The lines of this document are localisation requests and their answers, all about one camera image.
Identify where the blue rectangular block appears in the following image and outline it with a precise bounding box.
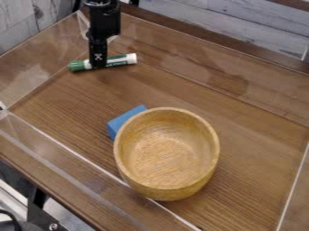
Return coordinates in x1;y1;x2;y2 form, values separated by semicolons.
105;105;146;140

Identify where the black cable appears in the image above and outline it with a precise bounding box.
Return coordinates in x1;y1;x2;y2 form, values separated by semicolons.
0;209;21;231

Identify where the green and white marker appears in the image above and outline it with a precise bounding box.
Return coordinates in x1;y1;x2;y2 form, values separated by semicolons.
68;53;137;72

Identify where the black metal table frame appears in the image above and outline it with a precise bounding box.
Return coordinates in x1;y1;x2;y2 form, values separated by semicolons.
26;188;68;231

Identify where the brown wooden bowl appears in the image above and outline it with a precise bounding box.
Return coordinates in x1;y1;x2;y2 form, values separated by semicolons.
113;107;219;201

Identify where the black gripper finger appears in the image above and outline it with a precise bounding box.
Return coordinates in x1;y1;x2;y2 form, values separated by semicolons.
89;40;106;69

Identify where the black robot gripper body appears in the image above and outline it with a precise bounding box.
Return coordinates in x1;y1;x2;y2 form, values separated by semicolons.
84;0;120;41

